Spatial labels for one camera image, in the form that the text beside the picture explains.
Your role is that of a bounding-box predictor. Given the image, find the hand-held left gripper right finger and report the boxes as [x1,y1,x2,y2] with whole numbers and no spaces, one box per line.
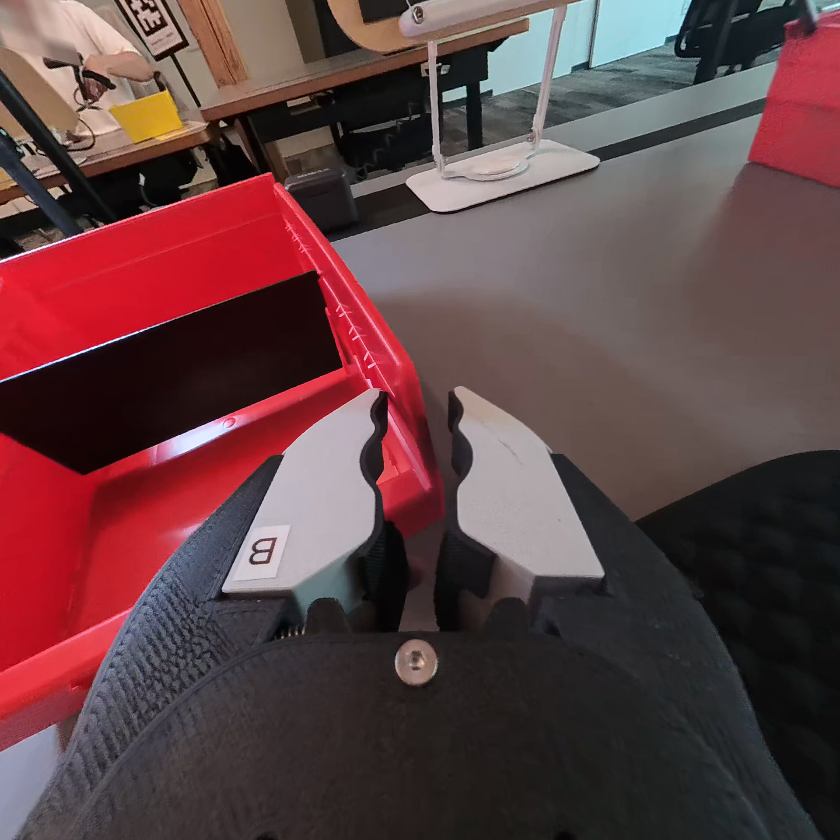
[433,385,606,632]

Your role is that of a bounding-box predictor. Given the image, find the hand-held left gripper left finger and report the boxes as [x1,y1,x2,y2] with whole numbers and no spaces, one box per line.
[222,388,410,631]

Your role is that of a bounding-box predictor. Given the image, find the black honeycomb wrist pad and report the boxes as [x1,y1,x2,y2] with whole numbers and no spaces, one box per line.
[637,449,840,840]

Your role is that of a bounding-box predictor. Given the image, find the red bin with black divider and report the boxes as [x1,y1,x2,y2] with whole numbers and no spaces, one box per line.
[0,172,447,752]

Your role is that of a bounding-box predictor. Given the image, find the small dark grey box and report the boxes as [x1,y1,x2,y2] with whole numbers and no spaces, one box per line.
[283,166,361,232]

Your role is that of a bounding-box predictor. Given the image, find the white desk lamp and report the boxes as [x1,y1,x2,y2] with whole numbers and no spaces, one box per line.
[399,0,601,214]

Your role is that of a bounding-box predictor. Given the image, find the wooden table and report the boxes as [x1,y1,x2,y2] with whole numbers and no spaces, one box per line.
[0,120,221,206]
[200,18,531,191]

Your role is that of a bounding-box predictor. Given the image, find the yellow bin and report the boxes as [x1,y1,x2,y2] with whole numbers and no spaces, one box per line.
[108,88,182,143]

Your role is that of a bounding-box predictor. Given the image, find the black light stand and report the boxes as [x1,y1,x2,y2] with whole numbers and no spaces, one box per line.
[0,66,120,238]

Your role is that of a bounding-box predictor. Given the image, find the wooden pillar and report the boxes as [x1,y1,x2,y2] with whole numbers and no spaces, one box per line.
[176,0,250,89]

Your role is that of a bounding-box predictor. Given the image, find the red storage bin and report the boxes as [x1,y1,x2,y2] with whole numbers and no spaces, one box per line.
[748,14,840,189]

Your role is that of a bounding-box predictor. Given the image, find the black white marker sign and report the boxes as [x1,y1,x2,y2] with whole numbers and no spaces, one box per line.
[115,0,201,109]

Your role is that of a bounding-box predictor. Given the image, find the black office chair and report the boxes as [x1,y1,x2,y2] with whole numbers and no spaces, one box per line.
[675,0,805,85]

